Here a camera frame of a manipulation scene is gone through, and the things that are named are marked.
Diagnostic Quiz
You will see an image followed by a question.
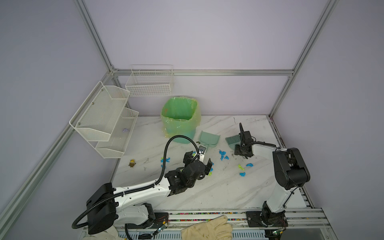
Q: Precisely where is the green plastic dustpan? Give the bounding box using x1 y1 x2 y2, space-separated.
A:
199 131 220 148

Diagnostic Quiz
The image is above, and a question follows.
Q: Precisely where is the white wire basket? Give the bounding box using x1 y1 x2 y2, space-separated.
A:
125 65 174 97

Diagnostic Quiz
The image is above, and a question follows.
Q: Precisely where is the blue paper scrap cluster right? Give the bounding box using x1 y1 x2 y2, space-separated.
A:
219 150 229 161

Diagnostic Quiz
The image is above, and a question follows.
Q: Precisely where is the white mesh shelf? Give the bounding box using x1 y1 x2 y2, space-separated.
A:
96 108 139 159
69 82 130 142

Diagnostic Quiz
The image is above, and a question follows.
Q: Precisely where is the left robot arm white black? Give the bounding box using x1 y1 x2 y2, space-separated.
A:
86 159 213 235

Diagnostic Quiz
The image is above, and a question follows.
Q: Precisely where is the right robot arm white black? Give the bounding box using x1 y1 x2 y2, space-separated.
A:
235 127 311 227

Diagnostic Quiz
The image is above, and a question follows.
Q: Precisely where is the black corrugated cable left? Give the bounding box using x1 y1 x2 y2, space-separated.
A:
71 135 200 230

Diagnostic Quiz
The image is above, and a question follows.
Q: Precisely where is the green trash bin with bag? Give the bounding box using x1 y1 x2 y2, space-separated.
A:
161 97 201 139

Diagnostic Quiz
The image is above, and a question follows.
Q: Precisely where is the aluminium rail front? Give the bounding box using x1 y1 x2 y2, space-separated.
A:
80 207 332 232

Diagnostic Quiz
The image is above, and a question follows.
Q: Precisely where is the upper white mesh shelf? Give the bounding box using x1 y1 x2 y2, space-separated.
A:
69 82 130 142

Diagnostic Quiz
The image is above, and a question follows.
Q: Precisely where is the lower white mesh shelf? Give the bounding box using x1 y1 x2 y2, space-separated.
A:
96 108 139 159

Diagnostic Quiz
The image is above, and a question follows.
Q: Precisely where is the white work glove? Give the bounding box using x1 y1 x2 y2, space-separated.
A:
82 226 127 240

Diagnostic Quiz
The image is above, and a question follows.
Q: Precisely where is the small yellow toy figure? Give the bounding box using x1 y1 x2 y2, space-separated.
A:
129 160 136 168

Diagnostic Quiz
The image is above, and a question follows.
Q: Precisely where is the blue scrap far left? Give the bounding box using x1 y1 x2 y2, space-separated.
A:
161 158 171 163

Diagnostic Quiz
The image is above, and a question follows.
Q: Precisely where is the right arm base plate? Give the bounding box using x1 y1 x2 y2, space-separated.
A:
246 211 288 228

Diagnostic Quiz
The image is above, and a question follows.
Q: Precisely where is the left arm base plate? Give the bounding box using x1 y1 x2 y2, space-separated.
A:
150 213 169 229

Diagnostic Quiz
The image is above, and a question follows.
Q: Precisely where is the green hand brush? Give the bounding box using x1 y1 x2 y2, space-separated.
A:
225 135 241 150

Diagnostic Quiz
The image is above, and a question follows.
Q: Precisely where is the beige work glove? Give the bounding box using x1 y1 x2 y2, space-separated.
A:
181 215 233 240

